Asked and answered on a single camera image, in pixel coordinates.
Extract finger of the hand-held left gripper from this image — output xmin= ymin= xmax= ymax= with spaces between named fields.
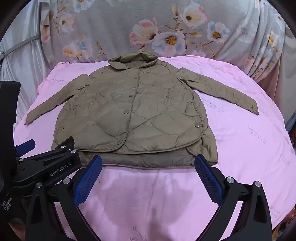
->
xmin=13 ymin=136 xmax=82 ymax=186
xmin=14 ymin=139 xmax=36 ymax=158

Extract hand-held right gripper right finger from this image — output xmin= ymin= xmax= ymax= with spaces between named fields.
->
xmin=195 ymin=154 xmax=275 ymax=241

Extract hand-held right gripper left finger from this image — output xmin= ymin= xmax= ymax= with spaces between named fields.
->
xmin=25 ymin=155 xmax=103 ymax=241

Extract olive quilted jacket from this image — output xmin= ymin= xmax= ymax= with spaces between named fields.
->
xmin=24 ymin=52 xmax=259 ymax=168

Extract pink blanket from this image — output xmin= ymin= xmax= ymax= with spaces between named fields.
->
xmin=13 ymin=56 xmax=296 ymax=241

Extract white curtain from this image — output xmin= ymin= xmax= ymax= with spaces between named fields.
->
xmin=0 ymin=2 xmax=59 ymax=127

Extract grey floral bedsheet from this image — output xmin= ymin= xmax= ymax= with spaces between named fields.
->
xmin=40 ymin=0 xmax=292 ymax=81

